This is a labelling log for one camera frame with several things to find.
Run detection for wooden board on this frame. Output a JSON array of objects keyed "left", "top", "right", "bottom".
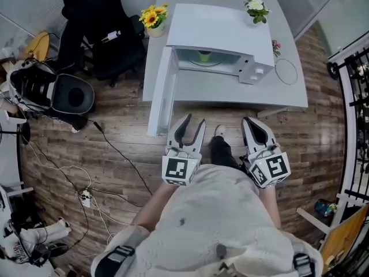
[{"left": 319, "top": 203, "right": 369, "bottom": 274}]

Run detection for white microwave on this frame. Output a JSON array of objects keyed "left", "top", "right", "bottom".
[{"left": 146, "top": 3, "right": 276, "bottom": 138}]

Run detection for white shelf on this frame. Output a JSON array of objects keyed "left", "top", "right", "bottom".
[{"left": 296, "top": 193, "right": 369, "bottom": 242}]

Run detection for teal item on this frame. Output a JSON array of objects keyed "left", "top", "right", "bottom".
[{"left": 314, "top": 198, "right": 338, "bottom": 218}]

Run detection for round yellow table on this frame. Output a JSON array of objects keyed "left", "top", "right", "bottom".
[{"left": 24, "top": 32, "right": 50, "bottom": 63}]

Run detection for white cable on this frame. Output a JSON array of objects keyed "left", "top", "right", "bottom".
[{"left": 27, "top": 140, "right": 93, "bottom": 193}]

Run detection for black office chair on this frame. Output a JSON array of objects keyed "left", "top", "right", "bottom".
[{"left": 57, "top": 0, "right": 146, "bottom": 88}]

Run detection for white power strip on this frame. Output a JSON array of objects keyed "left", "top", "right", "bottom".
[{"left": 80, "top": 189, "right": 92, "bottom": 208}]

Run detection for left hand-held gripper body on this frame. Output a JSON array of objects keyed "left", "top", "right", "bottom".
[{"left": 161, "top": 144, "right": 202, "bottom": 187}]

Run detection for clear round plate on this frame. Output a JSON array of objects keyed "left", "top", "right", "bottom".
[{"left": 274, "top": 58, "right": 298, "bottom": 86}]

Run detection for black grey shoulder strap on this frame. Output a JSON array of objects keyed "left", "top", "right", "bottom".
[
  {"left": 292, "top": 252, "right": 317, "bottom": 277},
  {"left": 95, "top": 245, "right": 136, "bottom": 277}
]

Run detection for white item on chair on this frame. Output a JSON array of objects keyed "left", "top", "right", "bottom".
[{"left": 100, "top": 29, "right": 122, "bottom": 44}]

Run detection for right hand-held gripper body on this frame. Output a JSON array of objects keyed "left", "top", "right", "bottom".
[{"left": 244, "top": 144, "right": 291, "bottom": 189}]

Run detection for black metal railing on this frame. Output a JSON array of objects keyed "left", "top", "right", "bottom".
[{"left": 327, "top": 46, "right": 369, "bottom": 204}]

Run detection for person's black trouser leg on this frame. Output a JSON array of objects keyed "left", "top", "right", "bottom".
[{"left": 209, "top": 136, "right": 246, "bottom": 173}]

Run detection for black open case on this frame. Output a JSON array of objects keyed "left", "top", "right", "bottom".
[{"left": 8, "top": 61, "right": 96, "bottom": 126}]

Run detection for potted sunflowers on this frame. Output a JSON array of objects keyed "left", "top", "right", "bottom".
[{"left": 138, "top": 3, "right": 170, "bottom": 38}]

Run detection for person's white sweater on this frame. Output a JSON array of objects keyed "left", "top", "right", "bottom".
[{"left": 91, "top": 163, "right": 323, "bottom": 277}]

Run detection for white table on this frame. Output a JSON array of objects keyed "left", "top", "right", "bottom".
[{"left": 142, "top": 0, "right": 309, "bottom": 118}]

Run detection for person's left forearm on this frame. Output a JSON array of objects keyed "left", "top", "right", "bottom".
[{"left": 131, "top": 182, "right": 174, "bottom": 233}]

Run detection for potted white flowers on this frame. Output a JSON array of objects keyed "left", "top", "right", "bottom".
[{"left": 243, "top": 0, "right": 272, "bottom": 27}]

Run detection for black cable with adapter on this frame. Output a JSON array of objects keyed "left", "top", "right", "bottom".
[{"left": 88, "top": 119, "right": 153, "bottom": 196}]

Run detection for black floor fan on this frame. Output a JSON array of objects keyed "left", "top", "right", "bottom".
[{"left": 0, "top": 122, "right": 31, "bottom": 145}]

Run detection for person's right forearm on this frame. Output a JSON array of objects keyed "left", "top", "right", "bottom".
[{"left": 258, "top": 186, "right": 282, "bottom": 230}]

